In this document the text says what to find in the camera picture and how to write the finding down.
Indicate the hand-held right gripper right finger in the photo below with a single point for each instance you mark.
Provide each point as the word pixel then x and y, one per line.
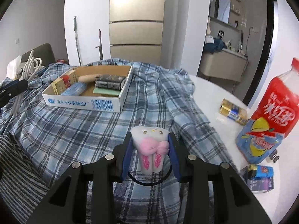
pixel 174 158

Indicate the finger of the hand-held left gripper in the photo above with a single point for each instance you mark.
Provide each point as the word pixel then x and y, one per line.
pixel 9 83
pixel 14 92

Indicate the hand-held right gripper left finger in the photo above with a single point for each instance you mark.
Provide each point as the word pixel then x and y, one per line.
pixel 127 158

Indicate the pink and white plush charm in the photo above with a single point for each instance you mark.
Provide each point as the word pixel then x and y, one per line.
pixel 149 149

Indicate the red gold cigarette pack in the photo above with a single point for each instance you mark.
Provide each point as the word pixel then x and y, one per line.
pixel 69 79

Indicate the blue tissue pack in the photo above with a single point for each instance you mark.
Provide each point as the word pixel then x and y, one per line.
pixel 74 89

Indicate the white cardboard box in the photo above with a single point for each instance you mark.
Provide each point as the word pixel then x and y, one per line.
pixel 81 102

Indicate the green notebook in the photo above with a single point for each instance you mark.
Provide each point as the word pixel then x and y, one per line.
pixel 106 91

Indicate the tan round perforated disc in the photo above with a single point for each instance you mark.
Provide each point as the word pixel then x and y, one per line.
pixel 90 78

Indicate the small black box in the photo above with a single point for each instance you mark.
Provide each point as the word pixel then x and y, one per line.
pixel 111 81

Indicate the white plastic bag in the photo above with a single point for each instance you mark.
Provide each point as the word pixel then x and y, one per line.
pixel 14 67

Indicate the dark grey chair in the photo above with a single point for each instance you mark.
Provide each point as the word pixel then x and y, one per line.
pixel 46 51

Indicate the blue plaid shirt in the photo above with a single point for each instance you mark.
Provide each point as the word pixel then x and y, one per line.
pixel 70 133

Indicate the grey striped cloth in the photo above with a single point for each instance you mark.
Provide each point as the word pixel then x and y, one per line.
pixel 18 168

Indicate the grey mop pole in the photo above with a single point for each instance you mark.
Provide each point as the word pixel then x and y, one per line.
pixel 77 42

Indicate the small blue carton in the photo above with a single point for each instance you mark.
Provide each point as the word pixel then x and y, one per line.
pixel 262 170

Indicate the small purple box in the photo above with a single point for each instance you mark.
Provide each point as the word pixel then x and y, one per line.
pixel 260 184

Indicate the small dark object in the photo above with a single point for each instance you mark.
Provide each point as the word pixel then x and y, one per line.
pixel 272 155

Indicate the beige vanity cabinet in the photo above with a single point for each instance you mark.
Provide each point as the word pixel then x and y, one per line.
pixel 219 65

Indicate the red label drink bottle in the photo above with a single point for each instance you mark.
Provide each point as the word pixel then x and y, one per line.
pixel 271 112

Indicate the dark blue cloth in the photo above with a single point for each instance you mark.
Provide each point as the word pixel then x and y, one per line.
pixel 215 45

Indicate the gold refrigerator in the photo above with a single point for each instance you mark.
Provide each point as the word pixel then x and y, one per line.
pixel 135 28

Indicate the bathroom mirror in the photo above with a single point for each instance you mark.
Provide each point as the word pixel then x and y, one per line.
pixel 223 8

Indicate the bathroom wall shelf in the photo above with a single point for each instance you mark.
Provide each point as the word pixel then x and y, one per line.
pixel 236 11

